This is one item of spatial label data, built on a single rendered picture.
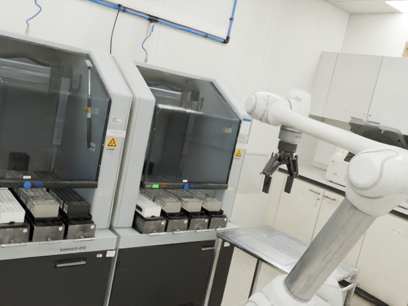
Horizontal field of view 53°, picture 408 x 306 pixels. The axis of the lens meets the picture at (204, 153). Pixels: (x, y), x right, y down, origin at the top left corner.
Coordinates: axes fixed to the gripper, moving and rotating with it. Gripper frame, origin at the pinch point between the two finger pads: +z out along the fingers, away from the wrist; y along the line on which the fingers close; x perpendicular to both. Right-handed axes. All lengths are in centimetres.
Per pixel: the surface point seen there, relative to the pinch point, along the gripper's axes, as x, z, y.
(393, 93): 94, -66, 248
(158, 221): 66, 40, -8
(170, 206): 74, 34, 3
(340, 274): -11, 38, 46
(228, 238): 36, 38, 16
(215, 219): 66, 40, 32
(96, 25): 186, -62, -10
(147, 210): 70, 35, -14
